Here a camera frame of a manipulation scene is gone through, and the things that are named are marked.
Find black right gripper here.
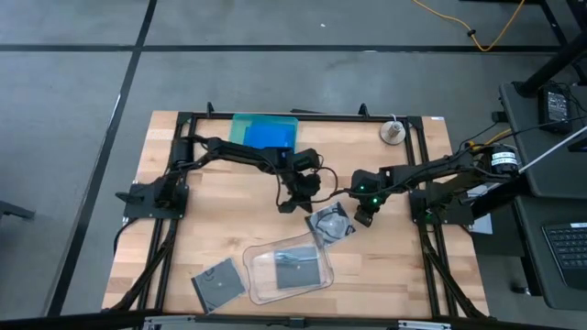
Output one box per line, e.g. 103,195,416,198
350,169,391,228

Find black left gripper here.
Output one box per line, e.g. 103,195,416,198
277,170,322,215

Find black clear jewel case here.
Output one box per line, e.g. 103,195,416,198
190,256,249,315
273,246,321,291
305,201,358,248

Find blue plastic case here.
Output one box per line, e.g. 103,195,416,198
242,123,297,150

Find clear plastic bin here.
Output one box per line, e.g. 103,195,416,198
241,231,336,306

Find teal plastic bin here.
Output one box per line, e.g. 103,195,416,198
227,113,300,152

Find light grey sheet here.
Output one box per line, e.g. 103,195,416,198
458,182,494,236

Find black slanted beam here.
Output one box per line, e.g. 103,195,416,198
471,176,533,219

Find dark grey side desk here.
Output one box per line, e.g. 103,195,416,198
513,194,587,313
498,82,587,199

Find white slanted rod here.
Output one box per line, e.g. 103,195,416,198
517,130,587,175

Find black keyboard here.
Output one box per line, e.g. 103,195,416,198
542,222,587,291

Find black power adapter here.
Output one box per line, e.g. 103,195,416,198
537,86,573,135

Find black stand pole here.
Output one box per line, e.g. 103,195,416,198
512,29,587,98

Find black crossbar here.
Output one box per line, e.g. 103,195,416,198
0,311,587,330

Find black table leg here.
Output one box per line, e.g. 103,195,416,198
538,0,570,47

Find black chair foot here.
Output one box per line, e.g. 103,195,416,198
0,200,36,221

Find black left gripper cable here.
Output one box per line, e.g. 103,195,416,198
273,155,340,207

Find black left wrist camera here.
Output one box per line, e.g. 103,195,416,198
288,148,320,173

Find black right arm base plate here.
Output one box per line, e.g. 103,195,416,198
408,188,476,226

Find black aluminium table frame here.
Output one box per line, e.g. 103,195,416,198
103,103,490,322

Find yellow cable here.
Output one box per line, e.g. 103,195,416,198
411,0,526,52
481,128,513,148

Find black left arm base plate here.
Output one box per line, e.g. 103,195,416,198
115,182,190,220

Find black base cable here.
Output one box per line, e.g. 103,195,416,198
113,217,138,257

